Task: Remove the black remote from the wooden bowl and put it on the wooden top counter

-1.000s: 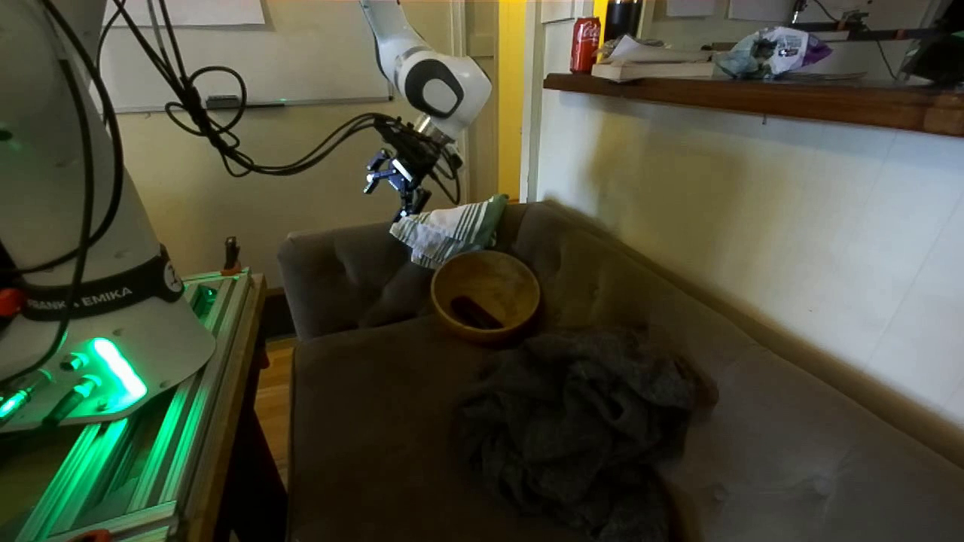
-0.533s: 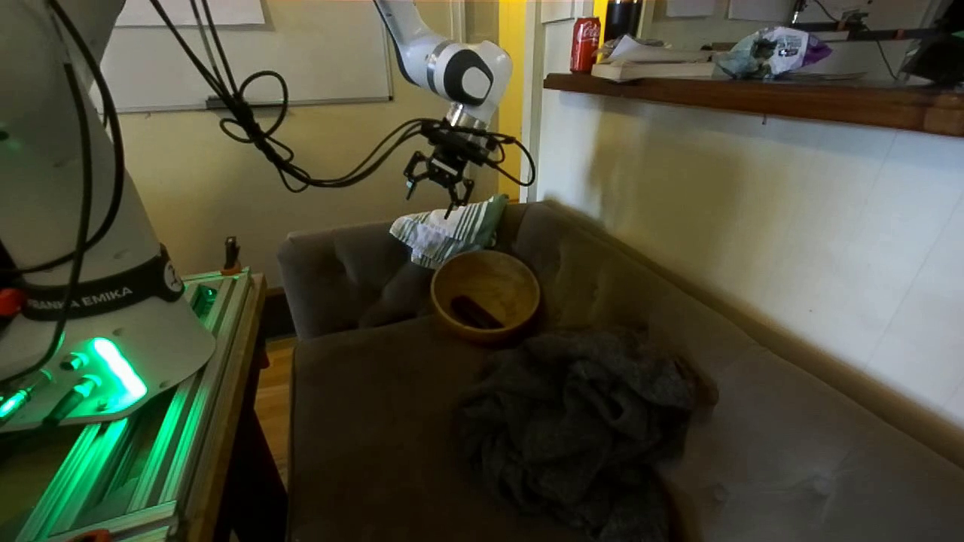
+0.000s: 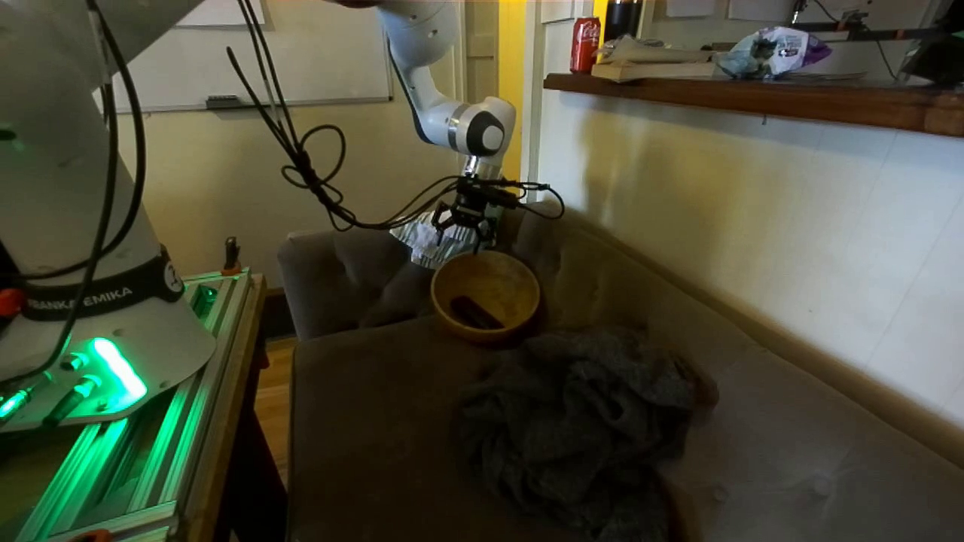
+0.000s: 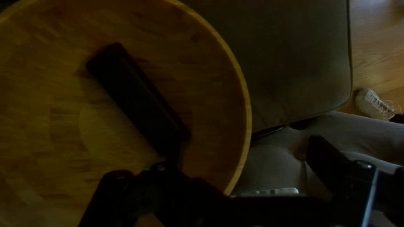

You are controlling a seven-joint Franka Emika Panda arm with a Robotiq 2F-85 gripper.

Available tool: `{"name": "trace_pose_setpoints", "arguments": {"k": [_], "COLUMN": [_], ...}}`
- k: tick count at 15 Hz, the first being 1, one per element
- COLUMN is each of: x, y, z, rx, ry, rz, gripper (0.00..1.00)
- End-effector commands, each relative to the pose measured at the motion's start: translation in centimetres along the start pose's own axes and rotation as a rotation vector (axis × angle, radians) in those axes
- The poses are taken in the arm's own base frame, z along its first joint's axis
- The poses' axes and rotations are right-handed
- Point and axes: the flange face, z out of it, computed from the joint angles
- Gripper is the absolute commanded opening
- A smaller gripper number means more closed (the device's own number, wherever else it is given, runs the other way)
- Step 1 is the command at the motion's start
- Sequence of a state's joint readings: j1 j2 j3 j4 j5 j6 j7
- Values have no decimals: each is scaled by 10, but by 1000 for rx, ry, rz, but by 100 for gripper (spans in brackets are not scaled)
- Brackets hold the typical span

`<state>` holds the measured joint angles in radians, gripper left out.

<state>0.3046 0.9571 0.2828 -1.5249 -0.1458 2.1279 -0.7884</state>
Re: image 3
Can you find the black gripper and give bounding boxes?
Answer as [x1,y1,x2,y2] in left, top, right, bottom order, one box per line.
[430,149,514,245]

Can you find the crumpled plastic bag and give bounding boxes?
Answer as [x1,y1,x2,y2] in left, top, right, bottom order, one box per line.
[715,25,839,85]

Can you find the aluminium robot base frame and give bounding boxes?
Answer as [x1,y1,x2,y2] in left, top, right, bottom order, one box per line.
[0,269,273,542]

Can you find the white whiteboard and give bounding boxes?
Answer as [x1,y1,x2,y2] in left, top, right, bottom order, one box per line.
[104,0,399,118]

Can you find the round wooden bowl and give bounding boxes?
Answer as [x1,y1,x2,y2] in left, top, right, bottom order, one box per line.
[428,245,547,346]

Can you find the paperback book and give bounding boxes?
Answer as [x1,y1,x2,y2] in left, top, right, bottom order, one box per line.
[588,32,724,88]

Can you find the small black red clamp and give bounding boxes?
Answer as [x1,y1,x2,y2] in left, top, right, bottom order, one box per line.
[220,233,248,281]

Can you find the wooden counter top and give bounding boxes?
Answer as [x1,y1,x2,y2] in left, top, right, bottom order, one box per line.
[543,68,964,142]

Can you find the black object on counter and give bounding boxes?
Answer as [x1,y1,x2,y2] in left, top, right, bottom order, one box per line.
[897,0,964,90]

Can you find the white green striped towel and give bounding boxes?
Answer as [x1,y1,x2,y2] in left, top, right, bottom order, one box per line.
[386,212,487,272]

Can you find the dark bottle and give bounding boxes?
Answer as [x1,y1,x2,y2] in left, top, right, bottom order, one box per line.
[604,0,645,46]

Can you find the dark grey crumpled blanket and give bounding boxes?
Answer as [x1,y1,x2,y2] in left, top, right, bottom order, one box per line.
[456,326,721,542]

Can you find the black whiteboard marker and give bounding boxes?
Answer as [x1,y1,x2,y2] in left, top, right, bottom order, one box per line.
[202,92,293,115]

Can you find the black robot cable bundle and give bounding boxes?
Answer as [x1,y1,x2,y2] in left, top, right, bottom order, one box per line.
[0,0,566,350]

